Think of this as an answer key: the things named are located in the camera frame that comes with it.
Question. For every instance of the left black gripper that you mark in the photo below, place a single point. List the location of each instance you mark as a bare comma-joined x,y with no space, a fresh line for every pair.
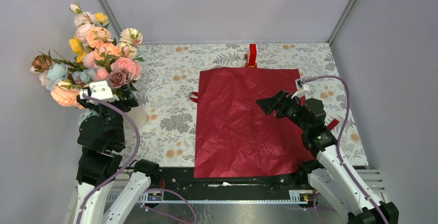
128,102

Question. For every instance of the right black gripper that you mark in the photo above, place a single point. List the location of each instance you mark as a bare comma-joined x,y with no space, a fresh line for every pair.
267,104

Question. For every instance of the pink rose stem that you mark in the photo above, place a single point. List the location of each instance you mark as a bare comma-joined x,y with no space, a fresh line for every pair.
131,65

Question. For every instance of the brown and red wrapping paper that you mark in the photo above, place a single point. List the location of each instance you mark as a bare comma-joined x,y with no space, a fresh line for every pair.
235,138

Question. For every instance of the peach rose stem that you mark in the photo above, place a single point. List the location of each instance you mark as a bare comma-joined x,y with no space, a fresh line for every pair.
65,93

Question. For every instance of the light blue flower stem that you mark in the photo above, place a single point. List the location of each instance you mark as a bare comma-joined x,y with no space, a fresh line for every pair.
60,72

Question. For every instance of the brown rose stem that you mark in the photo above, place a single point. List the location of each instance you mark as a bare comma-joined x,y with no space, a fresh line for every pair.
44,61

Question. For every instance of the small blue bud stem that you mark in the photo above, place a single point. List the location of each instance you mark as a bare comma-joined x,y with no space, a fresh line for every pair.
119,77

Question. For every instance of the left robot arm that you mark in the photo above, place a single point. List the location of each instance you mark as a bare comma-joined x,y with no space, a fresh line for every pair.
102,138

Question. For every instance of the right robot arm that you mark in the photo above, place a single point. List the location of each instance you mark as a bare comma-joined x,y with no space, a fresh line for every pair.
329,172

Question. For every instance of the white ceramic vase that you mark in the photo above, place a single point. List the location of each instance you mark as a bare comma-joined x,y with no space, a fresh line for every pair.
138,114

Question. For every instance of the red toy block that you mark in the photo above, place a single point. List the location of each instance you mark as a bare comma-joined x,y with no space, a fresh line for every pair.
250,57

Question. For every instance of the floral patterned table mat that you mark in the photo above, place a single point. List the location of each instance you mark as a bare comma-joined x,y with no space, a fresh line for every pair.
171,72

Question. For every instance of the pastel rose bunch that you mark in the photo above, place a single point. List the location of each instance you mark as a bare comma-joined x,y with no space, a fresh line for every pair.
95,47

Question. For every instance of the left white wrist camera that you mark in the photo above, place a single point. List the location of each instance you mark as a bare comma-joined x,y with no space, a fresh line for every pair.
100,90

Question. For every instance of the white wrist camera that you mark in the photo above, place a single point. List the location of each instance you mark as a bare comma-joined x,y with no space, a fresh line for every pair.
100,90
302,89

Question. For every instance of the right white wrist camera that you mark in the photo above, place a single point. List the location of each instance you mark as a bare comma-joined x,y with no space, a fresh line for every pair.
302,89

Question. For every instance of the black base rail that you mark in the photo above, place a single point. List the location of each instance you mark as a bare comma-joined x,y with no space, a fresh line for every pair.
182,181

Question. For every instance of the slotted white cable duct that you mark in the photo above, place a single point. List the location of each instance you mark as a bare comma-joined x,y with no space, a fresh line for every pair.
292,198

